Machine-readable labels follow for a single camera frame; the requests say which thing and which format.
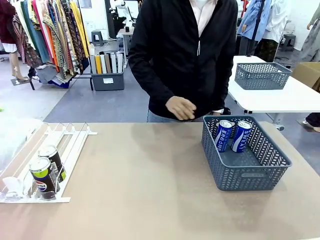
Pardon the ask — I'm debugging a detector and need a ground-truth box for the white folding table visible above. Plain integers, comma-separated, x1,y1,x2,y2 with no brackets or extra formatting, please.
226,55,320,132

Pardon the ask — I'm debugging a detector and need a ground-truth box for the grey plastic woven basket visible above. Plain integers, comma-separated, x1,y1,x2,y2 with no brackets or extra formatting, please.
234,62,293,91
201,114,293,192

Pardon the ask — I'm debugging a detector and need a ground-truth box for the white fabric roll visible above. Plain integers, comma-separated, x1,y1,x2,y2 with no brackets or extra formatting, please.
100,54,108,75
110,52,118,74
116,52,124,74

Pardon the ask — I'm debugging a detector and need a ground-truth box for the blue Pocari can Korean print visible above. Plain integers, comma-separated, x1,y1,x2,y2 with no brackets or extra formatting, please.
214,119,236,153

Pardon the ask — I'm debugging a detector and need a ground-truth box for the person in black jacket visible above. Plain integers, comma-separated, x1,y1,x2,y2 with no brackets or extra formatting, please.
127,0,240,123

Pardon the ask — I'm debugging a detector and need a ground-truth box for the person's left forearm black sleeve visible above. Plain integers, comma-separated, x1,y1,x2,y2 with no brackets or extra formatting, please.
212,57,238,113

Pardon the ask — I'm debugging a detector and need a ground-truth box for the brown cardboard box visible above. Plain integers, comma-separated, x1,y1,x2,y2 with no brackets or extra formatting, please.
291,61,320,93

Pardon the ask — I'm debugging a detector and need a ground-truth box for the mannequin with maroon garment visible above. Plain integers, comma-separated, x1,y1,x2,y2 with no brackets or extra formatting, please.
0,0,30,83

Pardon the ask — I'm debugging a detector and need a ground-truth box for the white dispenser pusher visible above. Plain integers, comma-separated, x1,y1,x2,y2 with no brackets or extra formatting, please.
2,176,25,198

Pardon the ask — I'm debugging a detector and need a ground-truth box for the blue Pocari can SWEAT print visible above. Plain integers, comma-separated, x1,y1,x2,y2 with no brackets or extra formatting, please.
230,120,253,154

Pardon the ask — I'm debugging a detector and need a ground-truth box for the person's right forearm black sleeve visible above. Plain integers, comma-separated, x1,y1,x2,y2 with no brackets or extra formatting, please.
127,49,176,103

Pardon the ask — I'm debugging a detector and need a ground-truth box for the rack of colourful clothes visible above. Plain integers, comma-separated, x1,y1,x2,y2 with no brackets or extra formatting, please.
11,0,94,91

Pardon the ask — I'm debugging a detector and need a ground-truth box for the person's right hand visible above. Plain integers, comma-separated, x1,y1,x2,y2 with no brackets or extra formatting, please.
165,95,198,122

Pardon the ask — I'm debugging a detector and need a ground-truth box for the grey fabric roll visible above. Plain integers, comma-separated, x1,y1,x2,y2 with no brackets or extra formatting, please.
89,54,97,75

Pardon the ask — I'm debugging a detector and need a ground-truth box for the grey plastic storage bin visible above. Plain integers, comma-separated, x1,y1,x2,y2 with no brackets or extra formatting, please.
90,71,125,92

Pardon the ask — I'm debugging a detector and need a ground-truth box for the grey workbench table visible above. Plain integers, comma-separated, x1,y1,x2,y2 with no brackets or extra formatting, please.
116,27,136,61

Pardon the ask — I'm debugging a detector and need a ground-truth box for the grey plastic stool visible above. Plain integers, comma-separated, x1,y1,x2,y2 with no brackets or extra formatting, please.
281,33,297,52
91,30,105,47

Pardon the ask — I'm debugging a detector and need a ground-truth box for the bystander's leg and shoe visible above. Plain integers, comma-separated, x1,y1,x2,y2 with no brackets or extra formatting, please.
302,112,320,133

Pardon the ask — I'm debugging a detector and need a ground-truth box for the black garment stand pole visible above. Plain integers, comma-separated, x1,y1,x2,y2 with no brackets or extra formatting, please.
251,0,266,43

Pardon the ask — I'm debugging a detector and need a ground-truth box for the black Pepsi can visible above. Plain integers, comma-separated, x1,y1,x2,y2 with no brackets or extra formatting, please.
37,144,67,183
28,156,61,201

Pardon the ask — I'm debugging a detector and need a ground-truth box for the grey folded fabric pile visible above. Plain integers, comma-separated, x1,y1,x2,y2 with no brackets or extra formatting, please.
36,64,73,88

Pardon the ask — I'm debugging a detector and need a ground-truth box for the yellow fabric roll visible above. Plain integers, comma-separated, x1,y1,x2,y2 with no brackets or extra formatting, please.
95,55,103,75

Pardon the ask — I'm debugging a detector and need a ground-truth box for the brown fabric roll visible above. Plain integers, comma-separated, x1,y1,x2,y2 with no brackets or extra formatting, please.
104,53,112,74

